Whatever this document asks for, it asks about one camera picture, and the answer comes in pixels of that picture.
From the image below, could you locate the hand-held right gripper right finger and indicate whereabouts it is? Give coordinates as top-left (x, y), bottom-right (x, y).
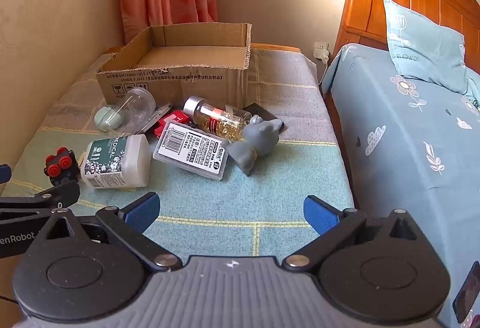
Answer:
top-left (282, 195), bottom-right (436, 273)

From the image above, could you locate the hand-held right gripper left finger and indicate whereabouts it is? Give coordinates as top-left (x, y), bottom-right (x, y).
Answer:
top-left (24, 192), bottom-right (184, 273)

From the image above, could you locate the black cube with red buttons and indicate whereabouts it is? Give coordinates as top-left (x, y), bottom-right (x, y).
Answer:
top-left (44, 149), bottom-right (82, 186)

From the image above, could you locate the white cotton swab box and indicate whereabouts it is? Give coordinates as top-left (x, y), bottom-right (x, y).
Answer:
top-left (80, 134), bottom-right (152, 190)

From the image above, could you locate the grey elephant toy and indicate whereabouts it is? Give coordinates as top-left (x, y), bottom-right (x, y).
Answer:
top-left (225, 114), bottom-right (283, 176)

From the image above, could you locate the light green earbud case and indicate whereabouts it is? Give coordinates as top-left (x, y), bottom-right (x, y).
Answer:
top-left (94, 106), bottom-right (122, 132)

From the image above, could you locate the cardboard box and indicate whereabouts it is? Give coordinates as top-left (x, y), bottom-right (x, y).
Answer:
top-left (95, 23), bottom-right (253, 110)

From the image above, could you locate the clear plastic case with label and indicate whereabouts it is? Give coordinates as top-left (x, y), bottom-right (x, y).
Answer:
top-left (152, 121), bottom-right (230, 182)

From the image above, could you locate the plaid blanket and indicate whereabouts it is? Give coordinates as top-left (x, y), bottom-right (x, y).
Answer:
top-left (0, 47), bottom-right (357, 269)

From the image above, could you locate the blue floral bed sheet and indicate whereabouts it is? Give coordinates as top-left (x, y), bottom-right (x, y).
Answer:
top-left (320, 43), bottom-right (480, 328)

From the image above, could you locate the clear zip bag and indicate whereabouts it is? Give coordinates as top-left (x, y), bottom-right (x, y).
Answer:
top-left (129, 103), bottom-right (175, 134)

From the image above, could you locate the red toy train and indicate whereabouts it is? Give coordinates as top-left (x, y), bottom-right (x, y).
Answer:
top-left (154, 110), bottom-right (190, 137)

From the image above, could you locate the clear plastic jar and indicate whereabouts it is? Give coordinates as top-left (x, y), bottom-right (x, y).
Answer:
top-left (112, 87), bottom-right (157, 126)

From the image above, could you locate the flat black case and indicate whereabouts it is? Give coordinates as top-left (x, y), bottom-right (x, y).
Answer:
top-left (242, 102), bottom-right (285, 132)

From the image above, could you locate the silver round tin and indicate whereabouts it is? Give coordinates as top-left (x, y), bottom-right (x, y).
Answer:
top-left (183, 96), bottom-right (253, 143)

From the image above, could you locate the blue floral pillow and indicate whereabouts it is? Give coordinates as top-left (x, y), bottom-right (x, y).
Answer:
top-left (382, 0), bottom-right (470, 95)

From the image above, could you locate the white wall charger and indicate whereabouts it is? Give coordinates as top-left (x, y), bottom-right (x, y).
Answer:
top-left (312, 42), bottom-right (331, 64)

